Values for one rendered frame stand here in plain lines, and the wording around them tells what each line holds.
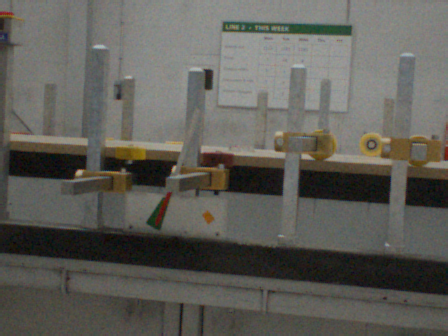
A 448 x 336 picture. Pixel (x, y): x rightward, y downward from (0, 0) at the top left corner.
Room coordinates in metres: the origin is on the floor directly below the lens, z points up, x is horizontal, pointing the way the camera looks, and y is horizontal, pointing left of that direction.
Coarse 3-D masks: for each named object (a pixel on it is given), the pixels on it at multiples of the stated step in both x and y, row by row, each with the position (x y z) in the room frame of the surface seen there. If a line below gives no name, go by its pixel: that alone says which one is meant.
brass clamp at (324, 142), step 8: (280, 136) 2.03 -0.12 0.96; (288, 136) 2.03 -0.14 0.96; (296, 136) 2.02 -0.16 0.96; (304, 136) 2.02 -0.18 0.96; (312, 136) 2.01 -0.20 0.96; (320, 136) 2.01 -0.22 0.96; (328, 136) 2.01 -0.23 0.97; (280, 144) 2.03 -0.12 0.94; (320, 144) 2.01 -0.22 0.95; (328, 144) 2.01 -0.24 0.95; (288, 152) 2.03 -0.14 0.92; (296, 152) 2.02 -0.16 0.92; (304, 152) 2.02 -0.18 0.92; (312, 152) 2.01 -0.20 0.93; (320, 152) 2.01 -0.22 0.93; (328, 152) 2.01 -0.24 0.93
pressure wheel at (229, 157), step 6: (216, 150) 2.20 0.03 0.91; (204, 156) 2.18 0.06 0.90; (210, 156) 2.17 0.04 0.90; (216, 156) 2.16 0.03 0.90; (222, 156) 2.16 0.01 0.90; (228, 156) 2.17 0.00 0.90; (204, 162) 2.18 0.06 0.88; (210, 162) 2.17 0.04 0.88; (216, 162) 2.16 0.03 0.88; (222, 162) 2.16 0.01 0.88; (228, 162) 2.17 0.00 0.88; (216, 192) 2.20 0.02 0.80
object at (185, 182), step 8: (176, 176) 1.85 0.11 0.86; (184, 176) 1.87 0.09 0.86; (192, 176) 1.90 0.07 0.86; (200, 176) 1.97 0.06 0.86; (208, 176) 2.05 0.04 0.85; (168, 184) 1.80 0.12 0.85; (176, 184) 1.80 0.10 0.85; (184, 184) 1.83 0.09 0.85; (192, 184) 1.90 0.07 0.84; (200, 184) 1.97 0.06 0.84; (208, 184) 2.05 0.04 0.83
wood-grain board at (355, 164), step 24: (24, 144) 2.40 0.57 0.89; (48, 144) 2.39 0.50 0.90; (72, 144) 2.38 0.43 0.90; (120, 144) 2.60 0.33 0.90; (144, 144) 2.74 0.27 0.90; (168, 144) 2.92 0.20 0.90; (312, 168) 2.23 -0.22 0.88; (336, 168) 2.21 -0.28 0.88; (360, 168) 2.20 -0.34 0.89; (384, 168) 2.19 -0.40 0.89; (408, 168) 2.17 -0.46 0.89; (432, 168) 2.16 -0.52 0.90
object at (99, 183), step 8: (96, 176) 2.09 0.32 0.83; (104, 176) 2.11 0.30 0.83; (136, 176) 2.30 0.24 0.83; (64, 184) 1.89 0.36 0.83; (72, 184) 1.88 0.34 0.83; (80, 184) 1.92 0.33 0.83; (88, 184) 1.97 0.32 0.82; (96, 184) 2.02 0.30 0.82; (104, 184) 2.07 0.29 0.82; (136, 184) 2.30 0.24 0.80; (64, 192) 1.89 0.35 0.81; (72, 192) 1.88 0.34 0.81; (80, 192) 1.92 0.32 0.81; (88, 192) 1.97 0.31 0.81
